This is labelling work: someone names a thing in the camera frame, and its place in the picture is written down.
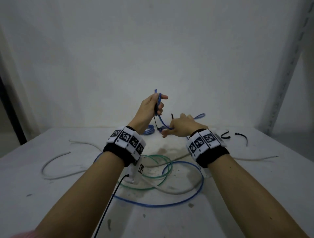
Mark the black marker wristband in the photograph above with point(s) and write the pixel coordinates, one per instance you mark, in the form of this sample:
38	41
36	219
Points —
115	152
213	157

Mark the white perforated shelf upright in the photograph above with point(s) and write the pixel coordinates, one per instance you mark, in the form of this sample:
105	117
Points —
287	73

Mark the long black cable tie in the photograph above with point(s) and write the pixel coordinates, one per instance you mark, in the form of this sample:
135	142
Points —
241	134

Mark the left black marker wristband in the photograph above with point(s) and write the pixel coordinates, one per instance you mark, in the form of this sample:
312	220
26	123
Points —
115	152

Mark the person's right forearm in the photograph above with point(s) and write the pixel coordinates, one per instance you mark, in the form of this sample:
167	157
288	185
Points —
250	196

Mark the black metal frame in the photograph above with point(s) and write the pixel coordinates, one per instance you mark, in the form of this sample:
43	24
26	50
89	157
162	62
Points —
12	110

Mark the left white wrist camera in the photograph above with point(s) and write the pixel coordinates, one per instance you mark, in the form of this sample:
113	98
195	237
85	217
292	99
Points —
137	176

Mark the person's right hand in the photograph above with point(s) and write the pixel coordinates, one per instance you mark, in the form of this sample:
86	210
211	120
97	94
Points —
184	125

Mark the person's left hand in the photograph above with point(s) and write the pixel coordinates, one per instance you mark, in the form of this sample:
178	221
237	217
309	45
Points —
146	108

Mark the pink sleeve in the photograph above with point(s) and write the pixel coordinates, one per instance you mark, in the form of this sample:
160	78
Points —
22	234

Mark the curled black cable tie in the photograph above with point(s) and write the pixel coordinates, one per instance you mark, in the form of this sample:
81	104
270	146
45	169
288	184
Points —
226	138

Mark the grey shelf board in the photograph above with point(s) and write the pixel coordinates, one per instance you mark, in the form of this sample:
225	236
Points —
294	142

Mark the right black marker wristband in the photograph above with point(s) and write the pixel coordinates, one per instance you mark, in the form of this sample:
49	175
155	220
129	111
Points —
213	157

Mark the person's left forearm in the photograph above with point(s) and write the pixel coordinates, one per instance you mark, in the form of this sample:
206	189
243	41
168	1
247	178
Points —
81	196

